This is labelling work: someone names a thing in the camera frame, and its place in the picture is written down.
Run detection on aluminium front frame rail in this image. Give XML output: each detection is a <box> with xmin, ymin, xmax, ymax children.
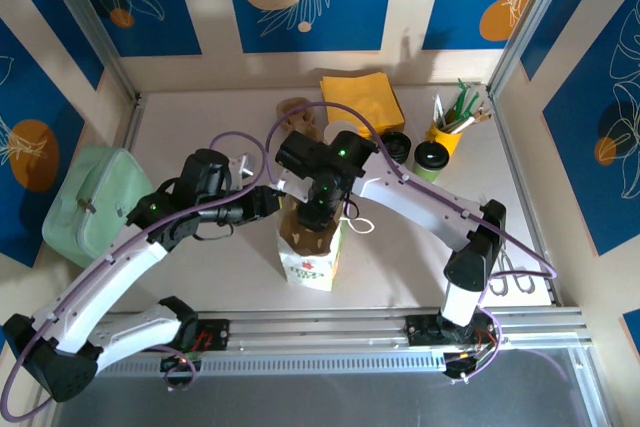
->
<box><xmin>107</xmin><ymin>305</ymin><xmax>586</xmax><ymax>354</ymax></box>

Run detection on stack of black lids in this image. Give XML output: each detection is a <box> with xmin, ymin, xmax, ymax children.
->
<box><xmin>382</xmin><ymin>130</ymin><xmax>413</xmax><ymax>164</ymax></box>

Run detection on green paper coffee cup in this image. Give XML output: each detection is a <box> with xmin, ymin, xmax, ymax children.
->
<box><xmin>412</xmin><ymin>140</ymin><xmax>450</xmax><ymax>184</ymax></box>

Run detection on metal scissors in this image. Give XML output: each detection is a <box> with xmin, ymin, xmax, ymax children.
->
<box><xmin>487</xmin><ymin>244</ymin><xmax>537</xmax><ymax>297</ymax></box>

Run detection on stack of yellow napkins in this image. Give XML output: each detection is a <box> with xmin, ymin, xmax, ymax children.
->
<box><xmin>319</xmin><ymin>71</ymin><xmax>406</xmax><ymax>131</ymax></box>

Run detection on controller board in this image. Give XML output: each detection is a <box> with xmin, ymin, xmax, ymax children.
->
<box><xmin>158</xmin><ymin>352</ymin><xmax>204</xmax><ymax>392</ymax></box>
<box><xmin>442</xmin><ymin>348</ymin><xmax>496</xmax><ymax>387</ymax></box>

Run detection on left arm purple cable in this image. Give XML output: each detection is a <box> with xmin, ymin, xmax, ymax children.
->
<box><xmin>0</xmin><ymin>131</ymin><xmax>269</xmax><ymax>421</ymax></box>

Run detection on wooden stirrer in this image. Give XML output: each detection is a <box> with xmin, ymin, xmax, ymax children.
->
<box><xmin>457</xmin><ymin>110</ymin><xmax>495</xmax><ymax>133</ymax></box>
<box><xmin>464</xmin><ymin>100</ymin><xmax>491</xmax><ymax>121</ymax></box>

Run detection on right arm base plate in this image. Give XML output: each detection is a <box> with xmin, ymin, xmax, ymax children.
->
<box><xmin>404</xmin><ymin>314</ymin><xmax>501</xmax><ymax>348</ymax></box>

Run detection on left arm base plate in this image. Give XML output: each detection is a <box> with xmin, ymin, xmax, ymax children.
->
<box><xmin>164</xmin><ymin>319</ymin><xmax>231</xmax><ymax>353</ymax></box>

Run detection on white paper gift bag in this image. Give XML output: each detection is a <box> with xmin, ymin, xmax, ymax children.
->
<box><xmin>276</xmin><ymin>180</ymin><xmax>375</xmax><ymax>293</ymax></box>

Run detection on yellow utensil holder cup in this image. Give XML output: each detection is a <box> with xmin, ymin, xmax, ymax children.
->
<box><xmin>427</xmin><ymin>119</ymin><xmax>464</xmax><ymax>156</ymax></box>

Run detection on white wrapped straw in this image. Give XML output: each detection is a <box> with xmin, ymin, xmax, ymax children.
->
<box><xmin>432</xmin><ymin>90</ymin><xmax>447</xmax><ymax>129</ymax></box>

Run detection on aluminium frame post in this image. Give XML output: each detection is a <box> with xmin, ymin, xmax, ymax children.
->
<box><xmin>37</xmin><ymin>0</ymin><xmax>141</xmax><ymax>101</ymax></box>
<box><xmin>487</xmin><ymin>0</ymin><xmax>584</xmax><ymax>98</ymax></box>

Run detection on stack of paper cups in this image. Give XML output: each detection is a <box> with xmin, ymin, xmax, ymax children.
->
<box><xmin>323</xmin><ymin>119</ymin><xmax>369</xmax><ymax>141</ymax></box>

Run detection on right controller board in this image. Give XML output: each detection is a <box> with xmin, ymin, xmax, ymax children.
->
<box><xmin>442</xmin><ymin>348</ymin><xmax>496</xmax><ymax>387</ymax></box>

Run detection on slotted grey cable duct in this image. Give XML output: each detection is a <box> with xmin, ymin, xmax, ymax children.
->
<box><xmin>99</xmin><ymin>349</ymin><xmax>449</xmax><ymax>378</ymax></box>

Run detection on mint green lunch bag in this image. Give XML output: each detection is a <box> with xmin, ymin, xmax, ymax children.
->
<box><xmin>42</xmin><ymin>144</ymin><xmax>155</xmax><ymax>271</ymax></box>

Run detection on grey metal panel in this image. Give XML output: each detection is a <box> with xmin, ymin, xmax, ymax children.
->
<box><xmin>49</xmin><ymin>346</ymin><xmax>601</xmax><ymax>427</ymax></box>

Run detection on left controller board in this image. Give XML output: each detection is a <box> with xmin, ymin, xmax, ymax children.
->
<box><xmin>158</xmin><ymin>352</ymin><xmax>204</xmax><ymax>392</ymax></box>

